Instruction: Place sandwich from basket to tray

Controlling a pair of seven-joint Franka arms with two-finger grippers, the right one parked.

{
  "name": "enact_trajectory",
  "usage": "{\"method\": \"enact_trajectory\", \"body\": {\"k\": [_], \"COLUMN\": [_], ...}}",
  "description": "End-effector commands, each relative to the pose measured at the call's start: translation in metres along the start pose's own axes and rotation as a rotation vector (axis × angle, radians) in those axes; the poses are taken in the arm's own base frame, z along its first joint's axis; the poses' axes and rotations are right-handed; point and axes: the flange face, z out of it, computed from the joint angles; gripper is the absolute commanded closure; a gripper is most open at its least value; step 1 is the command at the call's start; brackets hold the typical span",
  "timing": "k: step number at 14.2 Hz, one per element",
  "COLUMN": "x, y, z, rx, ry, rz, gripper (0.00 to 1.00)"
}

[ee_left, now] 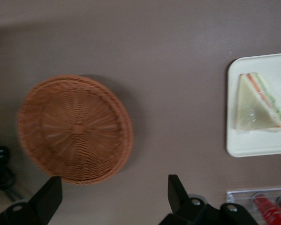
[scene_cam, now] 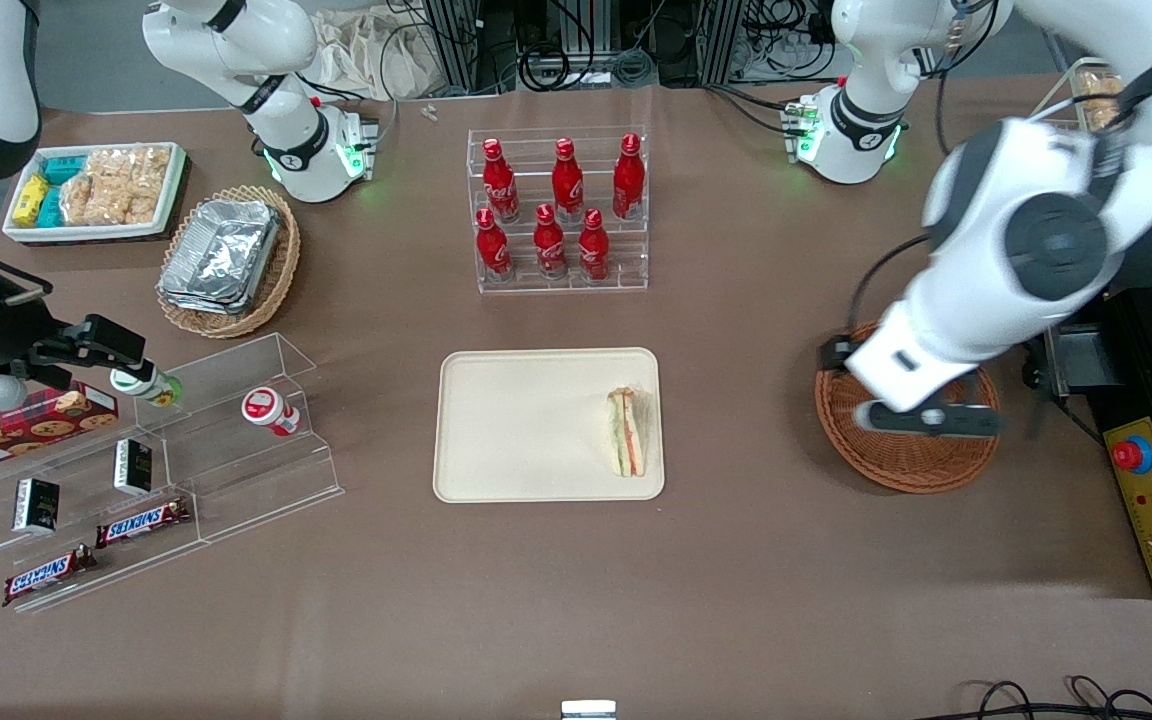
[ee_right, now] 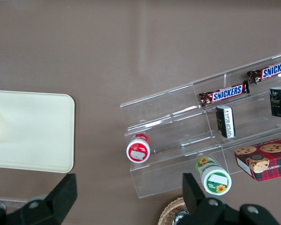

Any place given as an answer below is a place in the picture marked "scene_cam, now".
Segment white wire rack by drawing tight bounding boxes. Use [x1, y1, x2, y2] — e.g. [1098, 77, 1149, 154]
[1031, 57, 1132, 127]

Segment red cola bottle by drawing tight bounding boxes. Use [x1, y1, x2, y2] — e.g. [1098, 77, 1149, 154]
[533, 203, 569, 281]
[578, 207, 611, 283]
[475, 207, 513, 283]
[481, 137, 521, 224]
[551, 137, 585, 225]
[612, 132, 646, 221]

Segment yellow snack packet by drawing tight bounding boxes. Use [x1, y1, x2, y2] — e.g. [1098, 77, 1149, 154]
[12, 174, 51, 228]

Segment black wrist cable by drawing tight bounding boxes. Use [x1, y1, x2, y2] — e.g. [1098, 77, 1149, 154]
[841, 235, 937, 346]

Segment triangular sandwich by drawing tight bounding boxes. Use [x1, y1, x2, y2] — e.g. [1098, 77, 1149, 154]
[605, 387, 659, 478]

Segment red lid yogurt cup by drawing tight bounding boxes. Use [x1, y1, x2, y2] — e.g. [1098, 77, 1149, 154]
[241, 386, 302, 438]

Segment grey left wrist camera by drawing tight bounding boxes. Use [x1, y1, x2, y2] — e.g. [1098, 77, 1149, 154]
[854, 400, 1003, 439]

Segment red tartan cookie box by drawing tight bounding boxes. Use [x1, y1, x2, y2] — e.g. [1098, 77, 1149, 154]
[0, 382, 121, 477]

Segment stacked aluminium foil trays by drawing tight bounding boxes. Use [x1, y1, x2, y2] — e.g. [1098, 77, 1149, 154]
[158, 198, 283, 317]

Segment green sunflower yogurt cup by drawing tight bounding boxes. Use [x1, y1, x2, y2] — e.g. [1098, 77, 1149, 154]
[109, 366, 183, 408]

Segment bagged fried snack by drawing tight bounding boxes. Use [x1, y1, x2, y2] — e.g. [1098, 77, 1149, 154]
[1076, 68, 1127, 131]

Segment white rectangular snack tray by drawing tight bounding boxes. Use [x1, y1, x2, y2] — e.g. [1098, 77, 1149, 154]
[2, 141, 187, 246]

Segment brown round wicker basket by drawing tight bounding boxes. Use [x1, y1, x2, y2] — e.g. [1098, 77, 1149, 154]
[814, 320, 1003, 495]

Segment clear rice cracker bag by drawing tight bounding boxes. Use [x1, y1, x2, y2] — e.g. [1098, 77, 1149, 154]
[61, 174, 129, 227]
[126, 172, 171, 227]
[86, 146, 173, 183]

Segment beige cloth bag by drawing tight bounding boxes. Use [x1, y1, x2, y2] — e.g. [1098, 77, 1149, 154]
[311, 8, 434, 101]

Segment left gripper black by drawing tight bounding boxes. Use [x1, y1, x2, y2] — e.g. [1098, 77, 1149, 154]
[819, 337, 1000, 407]

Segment black floor cable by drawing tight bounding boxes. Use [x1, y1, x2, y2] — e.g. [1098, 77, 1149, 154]
[936, 680, 1072, 720]
[1066, 676, 1152, 720]

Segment clear acrylic bottle rack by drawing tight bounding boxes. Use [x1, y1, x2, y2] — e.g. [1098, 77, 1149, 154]
[466, 125, 650, 295]

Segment grey metal box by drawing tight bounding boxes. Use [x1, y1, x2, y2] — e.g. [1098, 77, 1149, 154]
[1024, 326, 1125, 401]

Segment Snickers chocolate bar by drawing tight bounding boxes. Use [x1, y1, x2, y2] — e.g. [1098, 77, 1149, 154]
[2, 545, 98, 608]
[95, 497, 192, 549]

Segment small black carton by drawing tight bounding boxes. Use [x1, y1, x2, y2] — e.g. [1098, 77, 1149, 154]
[114, 439, 154, 497]
[13, 478, 61, 535]

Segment beige plastic tray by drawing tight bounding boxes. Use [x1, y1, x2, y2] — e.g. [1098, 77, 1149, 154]
[433, 347, 666, 504]

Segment light oval wicker basket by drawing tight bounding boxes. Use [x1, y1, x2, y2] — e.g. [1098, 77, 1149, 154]
[155, 184, 302, 340]

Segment clear acrylic stepped shelf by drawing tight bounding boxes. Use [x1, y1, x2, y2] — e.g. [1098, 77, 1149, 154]
[0, 332, 345, 614]

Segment aluminium frame profile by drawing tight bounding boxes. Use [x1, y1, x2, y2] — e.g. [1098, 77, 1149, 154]
[431, 0, 485, 96]
[698, 0, 745, 86]

